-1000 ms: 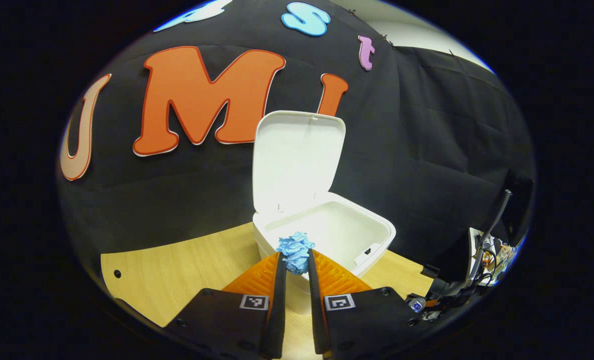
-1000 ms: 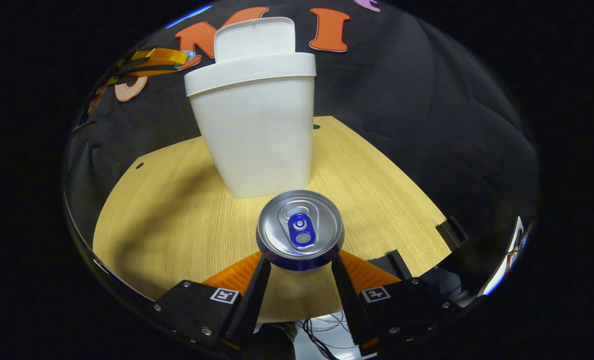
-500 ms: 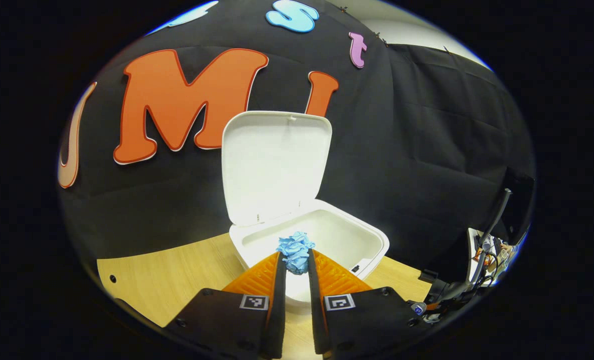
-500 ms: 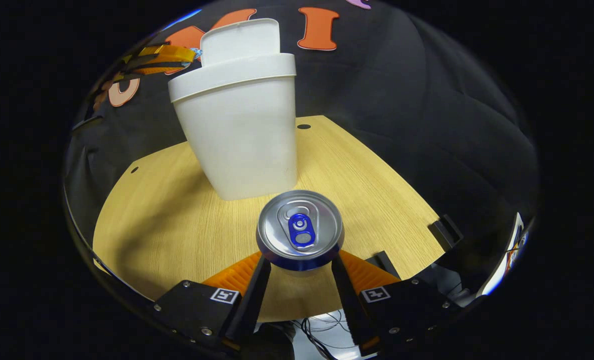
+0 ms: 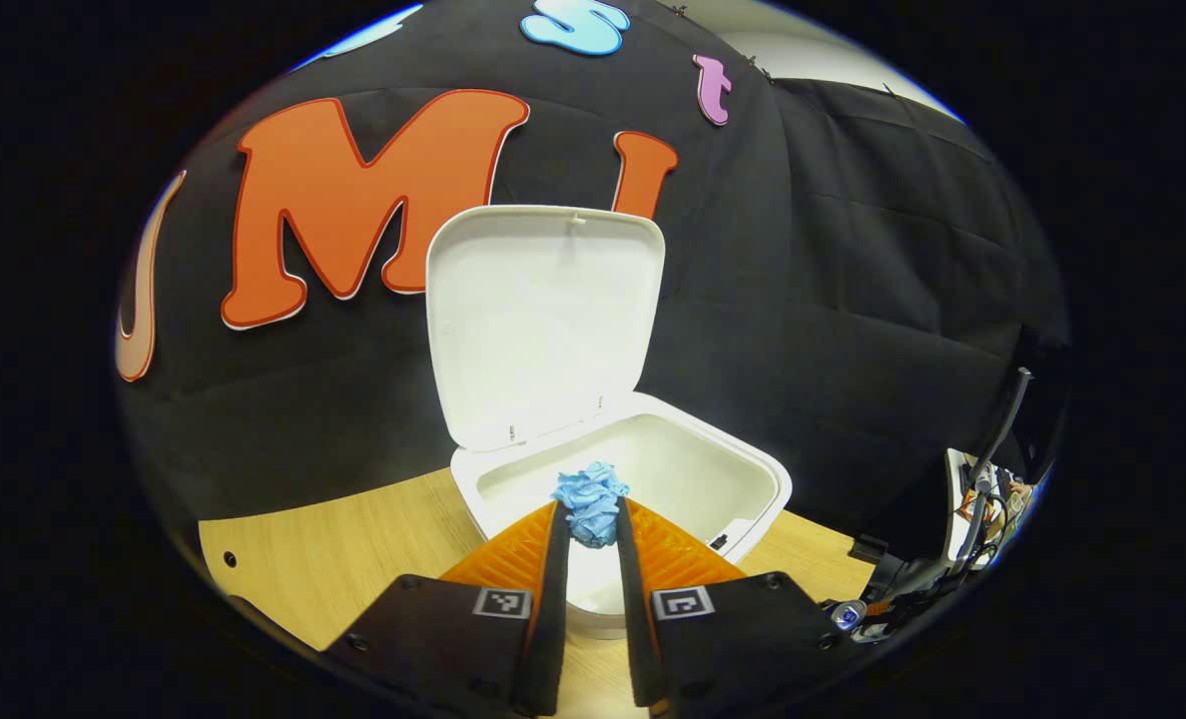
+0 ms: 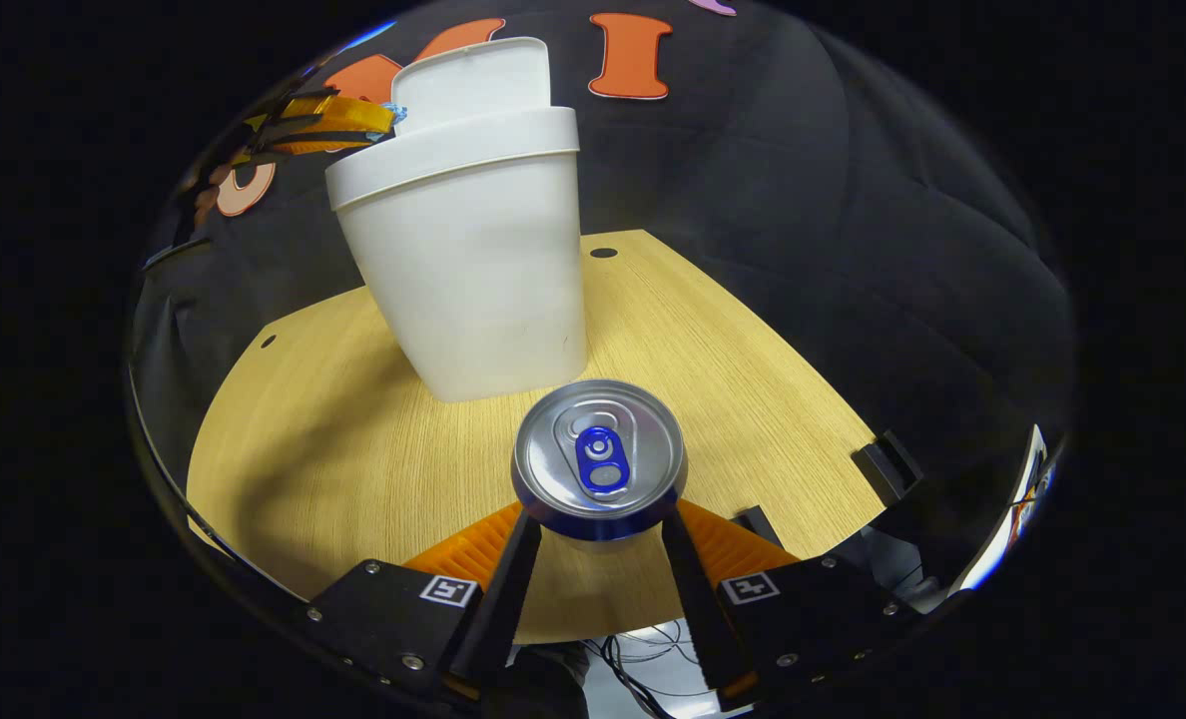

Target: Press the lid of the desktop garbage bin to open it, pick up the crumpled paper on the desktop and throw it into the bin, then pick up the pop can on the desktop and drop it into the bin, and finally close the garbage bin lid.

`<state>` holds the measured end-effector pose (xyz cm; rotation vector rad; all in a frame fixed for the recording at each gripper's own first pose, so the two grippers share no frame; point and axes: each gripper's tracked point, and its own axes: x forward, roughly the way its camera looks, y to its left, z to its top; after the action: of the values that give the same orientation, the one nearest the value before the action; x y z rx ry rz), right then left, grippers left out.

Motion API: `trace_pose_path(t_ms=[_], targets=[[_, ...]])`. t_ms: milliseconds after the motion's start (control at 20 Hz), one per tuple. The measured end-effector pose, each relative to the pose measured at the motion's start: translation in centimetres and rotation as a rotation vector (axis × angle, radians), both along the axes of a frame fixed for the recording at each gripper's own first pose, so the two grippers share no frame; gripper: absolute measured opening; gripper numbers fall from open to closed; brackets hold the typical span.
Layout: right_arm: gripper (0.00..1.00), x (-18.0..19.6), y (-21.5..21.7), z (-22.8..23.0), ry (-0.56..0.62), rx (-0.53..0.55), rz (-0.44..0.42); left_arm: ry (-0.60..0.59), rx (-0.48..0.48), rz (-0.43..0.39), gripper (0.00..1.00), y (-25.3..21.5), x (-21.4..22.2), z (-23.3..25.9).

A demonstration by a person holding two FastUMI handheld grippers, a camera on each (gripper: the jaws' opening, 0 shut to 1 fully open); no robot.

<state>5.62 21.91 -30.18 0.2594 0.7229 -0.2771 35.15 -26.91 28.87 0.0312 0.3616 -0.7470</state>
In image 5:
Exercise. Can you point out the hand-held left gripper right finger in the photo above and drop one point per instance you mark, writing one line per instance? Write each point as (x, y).
(638, 619)

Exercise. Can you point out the blue pop can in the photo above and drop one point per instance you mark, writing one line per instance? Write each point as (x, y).
(849, 615)

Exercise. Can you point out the black backdrop cloth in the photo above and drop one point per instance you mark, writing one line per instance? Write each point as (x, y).
(853, 300)

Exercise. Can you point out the blue paper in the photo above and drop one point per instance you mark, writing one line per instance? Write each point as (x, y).
(593, 504)

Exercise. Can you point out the white desktop garbage bin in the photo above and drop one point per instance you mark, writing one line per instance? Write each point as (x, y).
(543, 320)

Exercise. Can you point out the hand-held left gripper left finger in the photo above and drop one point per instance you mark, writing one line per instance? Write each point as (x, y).
(551, 619)

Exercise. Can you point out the wooden desktop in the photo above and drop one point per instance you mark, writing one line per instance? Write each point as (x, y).
(333, 549)

